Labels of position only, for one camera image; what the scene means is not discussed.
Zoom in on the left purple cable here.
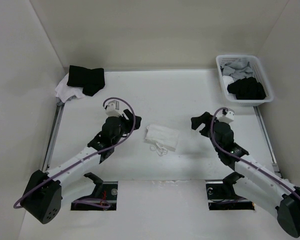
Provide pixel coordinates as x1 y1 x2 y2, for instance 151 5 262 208
13 97 136 210

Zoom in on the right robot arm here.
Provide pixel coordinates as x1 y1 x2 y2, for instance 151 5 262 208
191 107 300 238

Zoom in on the left metal table rail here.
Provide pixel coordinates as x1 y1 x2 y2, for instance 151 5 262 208
41 104 65 172

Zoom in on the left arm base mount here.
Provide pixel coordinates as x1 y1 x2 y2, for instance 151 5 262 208
70 172 119 211

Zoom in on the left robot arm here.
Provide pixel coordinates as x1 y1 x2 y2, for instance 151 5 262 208
13 109 142 224

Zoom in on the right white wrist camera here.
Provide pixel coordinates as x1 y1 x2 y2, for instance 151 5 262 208
218 108 235 124

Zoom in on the grey tank top in basket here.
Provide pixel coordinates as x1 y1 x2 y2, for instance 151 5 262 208
220 58 254 80

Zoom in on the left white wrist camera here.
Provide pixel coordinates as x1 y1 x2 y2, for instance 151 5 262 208
105 100 121 117

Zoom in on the purple cable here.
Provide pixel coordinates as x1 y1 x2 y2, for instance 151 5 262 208
209 107 300 210
13 97 136 210

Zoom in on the folded white tank top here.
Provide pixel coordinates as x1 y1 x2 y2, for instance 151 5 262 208
55 73 85 104

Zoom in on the folded black tank top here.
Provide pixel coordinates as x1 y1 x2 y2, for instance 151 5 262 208
67 65 106 97

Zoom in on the black tank top in basket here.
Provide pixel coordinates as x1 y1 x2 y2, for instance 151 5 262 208
227 77 266 100

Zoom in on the white tank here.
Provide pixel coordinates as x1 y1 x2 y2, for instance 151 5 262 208
55 73 85 104
145 124 180 157

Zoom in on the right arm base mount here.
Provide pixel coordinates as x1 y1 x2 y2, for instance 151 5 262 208
205 172 255 211

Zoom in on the white garment in basket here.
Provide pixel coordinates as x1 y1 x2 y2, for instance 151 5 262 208
222 75 235 95

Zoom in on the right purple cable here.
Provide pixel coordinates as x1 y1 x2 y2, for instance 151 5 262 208
209 107 300 210

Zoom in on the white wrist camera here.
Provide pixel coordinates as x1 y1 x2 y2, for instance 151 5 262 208
105 100 121 117
218 108 235 124

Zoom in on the white plastic laundry basket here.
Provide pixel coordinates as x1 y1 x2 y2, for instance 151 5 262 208
215 54 274 107

